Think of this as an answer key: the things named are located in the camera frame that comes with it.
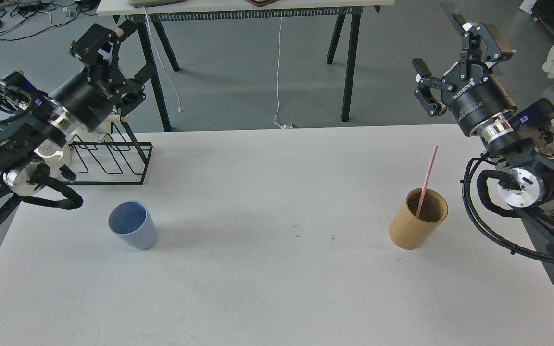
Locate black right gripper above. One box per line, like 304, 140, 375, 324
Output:
412, 14, 517, 136

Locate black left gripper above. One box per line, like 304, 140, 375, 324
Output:
51, 24, 156, 132

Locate pink chopstick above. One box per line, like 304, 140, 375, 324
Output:
415, 145, 439, 218

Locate blue cup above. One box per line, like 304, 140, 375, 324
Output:
108, 201, 157, 250

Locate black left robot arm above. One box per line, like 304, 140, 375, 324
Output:
0, 20, 156, 224

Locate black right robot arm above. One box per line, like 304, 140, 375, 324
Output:
412, 14, 554, 264

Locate background table black legs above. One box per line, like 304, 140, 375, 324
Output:
96, 0, 396, 132

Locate bamboo cylinder holder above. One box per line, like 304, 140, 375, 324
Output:
388, 188, 449, 250

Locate wooden rack handle rod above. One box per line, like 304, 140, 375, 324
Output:
110, 114, 129, 122

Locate white cord left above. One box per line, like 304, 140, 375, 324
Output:
142, 6, 184, 114

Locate black wire dish rack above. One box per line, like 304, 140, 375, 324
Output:
60, 120, 153, 185

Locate floor cables and adapters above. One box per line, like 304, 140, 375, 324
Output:
0, 0, 101, 51

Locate white hanging cable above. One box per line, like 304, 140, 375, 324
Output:
273, 17, 293, 129

